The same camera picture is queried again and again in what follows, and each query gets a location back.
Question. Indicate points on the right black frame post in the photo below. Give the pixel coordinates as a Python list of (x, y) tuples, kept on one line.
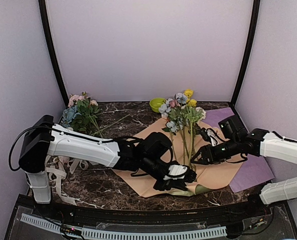
[(247, 52)]

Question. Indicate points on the cream ribbon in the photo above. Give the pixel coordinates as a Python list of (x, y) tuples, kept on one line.
[(56, 169)]

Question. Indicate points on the purple wrapping paper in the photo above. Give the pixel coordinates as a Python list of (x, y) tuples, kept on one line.
[(254, 171)]

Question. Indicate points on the black frame post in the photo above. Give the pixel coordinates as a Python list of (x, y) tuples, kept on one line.
[(51, 50), (247, 52)]

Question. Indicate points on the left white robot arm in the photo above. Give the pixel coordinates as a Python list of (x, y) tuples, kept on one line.
[(48, 138)]

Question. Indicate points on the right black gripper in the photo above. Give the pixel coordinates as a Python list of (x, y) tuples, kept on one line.
[(206, 151)]

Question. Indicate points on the peach and green wrapping paper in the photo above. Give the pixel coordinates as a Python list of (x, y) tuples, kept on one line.
[(212, 177)]

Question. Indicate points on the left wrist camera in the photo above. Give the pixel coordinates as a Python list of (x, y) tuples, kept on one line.
[(176, 172)]

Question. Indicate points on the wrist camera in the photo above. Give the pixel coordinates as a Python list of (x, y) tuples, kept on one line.
[(209, 135), (176, 172)]

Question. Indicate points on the white and red flower stem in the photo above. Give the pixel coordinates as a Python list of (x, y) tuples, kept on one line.
[(195, 115)]

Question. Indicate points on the blue fake flower stem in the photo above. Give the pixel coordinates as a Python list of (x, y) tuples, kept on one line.
[(173, 110)]

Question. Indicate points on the blue fake flower on table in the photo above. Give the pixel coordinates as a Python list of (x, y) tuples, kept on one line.
[(71, 118)]

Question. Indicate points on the small blue flower stem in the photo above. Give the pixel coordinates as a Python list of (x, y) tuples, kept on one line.
[(171, 128)]

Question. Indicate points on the left black frame post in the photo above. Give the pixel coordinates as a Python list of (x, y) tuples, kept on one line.
[(51, 50)]

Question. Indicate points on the yellow fake flower stem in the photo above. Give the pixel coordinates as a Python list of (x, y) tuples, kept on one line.
[(189, 102)]

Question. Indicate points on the green plastic bowl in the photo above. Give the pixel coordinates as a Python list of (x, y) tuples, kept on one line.
[(156, 103)]

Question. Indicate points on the black front rail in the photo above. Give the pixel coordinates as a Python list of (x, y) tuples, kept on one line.
[(220, 206)]

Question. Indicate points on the white slotted cable duct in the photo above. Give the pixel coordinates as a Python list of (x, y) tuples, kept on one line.
[(123, 232)]

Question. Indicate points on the pink fake flower bunch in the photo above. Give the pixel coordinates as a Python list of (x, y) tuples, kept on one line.
[(90, 111)]

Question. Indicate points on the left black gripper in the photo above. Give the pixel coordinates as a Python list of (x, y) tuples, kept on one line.
[(171, 183)]

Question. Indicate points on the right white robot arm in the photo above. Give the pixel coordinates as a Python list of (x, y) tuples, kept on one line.
[(260, 143)]

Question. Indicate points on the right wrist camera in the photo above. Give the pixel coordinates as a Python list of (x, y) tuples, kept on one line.
[(209, 135)]

